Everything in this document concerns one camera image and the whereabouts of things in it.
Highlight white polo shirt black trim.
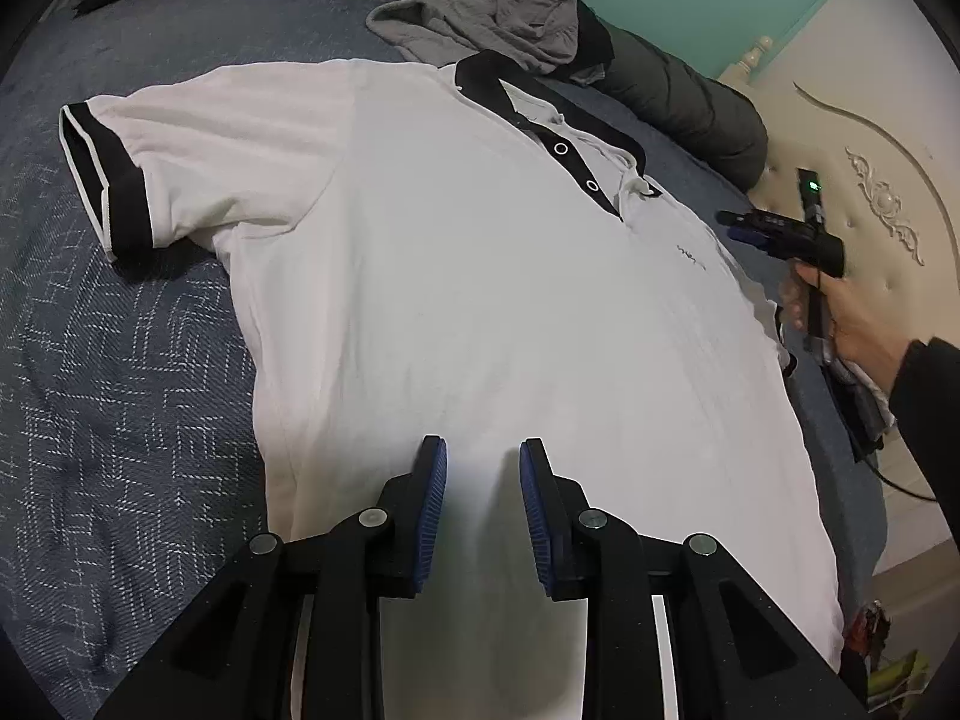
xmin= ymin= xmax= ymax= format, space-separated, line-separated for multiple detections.
xmin=59 ymin=60 xmax=843 ymax=678

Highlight black sleeve right forearm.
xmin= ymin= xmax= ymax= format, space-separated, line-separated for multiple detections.
xmin=890 ymin=338 xmax=960 ymax=528

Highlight cream ornate headboard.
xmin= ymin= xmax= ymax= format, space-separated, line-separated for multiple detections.
xmin=721 ymin=0 xmax=958 ymax=341

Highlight black cable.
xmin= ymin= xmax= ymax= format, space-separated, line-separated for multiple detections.
xmin=820 ymin=358 xmax=939 ymax=504

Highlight blue patterned bed cover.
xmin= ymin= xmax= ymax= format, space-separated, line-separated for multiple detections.
xmin=2 ymin=0 xmax=387 ymax=718

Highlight dark grey rolled duvet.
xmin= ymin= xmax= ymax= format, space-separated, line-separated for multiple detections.
xmin=70 ymin=0 xmax=772 ymax=196

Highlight person's right hand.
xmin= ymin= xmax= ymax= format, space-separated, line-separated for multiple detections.
xmin=781 ymin=260 xmax=911 ymax=395

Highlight grey crumpled garment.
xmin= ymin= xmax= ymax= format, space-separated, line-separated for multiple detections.
xmin=366 ymin=0 xmax=579 ymax=75

